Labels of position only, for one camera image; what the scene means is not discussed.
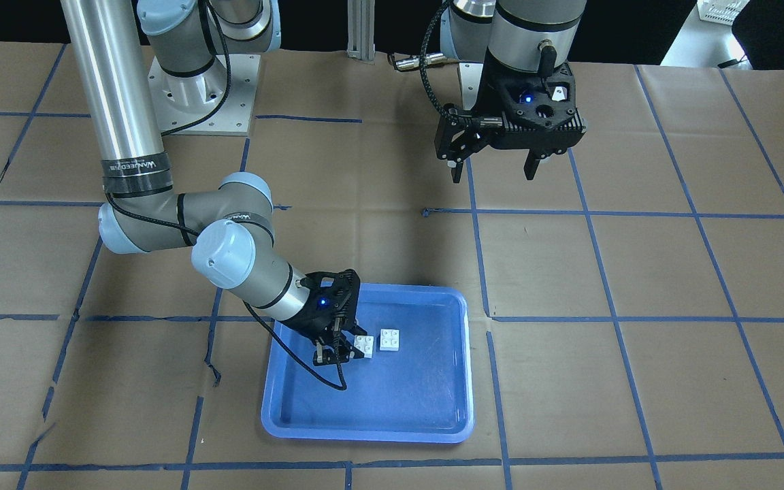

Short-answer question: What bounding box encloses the grey robot arm near tray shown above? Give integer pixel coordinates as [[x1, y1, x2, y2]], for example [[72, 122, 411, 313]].
[[62, 1, 365, 365]]

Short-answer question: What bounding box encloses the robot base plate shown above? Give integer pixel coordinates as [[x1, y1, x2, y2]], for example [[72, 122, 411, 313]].
[[148, 54, 262, 137]]

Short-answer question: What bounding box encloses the white lego block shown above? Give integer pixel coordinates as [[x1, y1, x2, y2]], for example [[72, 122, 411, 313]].
[[353, 335, 374, 359], [378, 329, 400, 353]]

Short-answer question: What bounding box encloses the blue plastic tray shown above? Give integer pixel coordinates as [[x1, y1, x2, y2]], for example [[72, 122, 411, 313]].
[[261, 283, 476, 444]]

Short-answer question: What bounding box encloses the black gripper body near tray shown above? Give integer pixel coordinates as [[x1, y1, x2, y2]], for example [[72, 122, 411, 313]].
[[293, 269, 361, 348]]

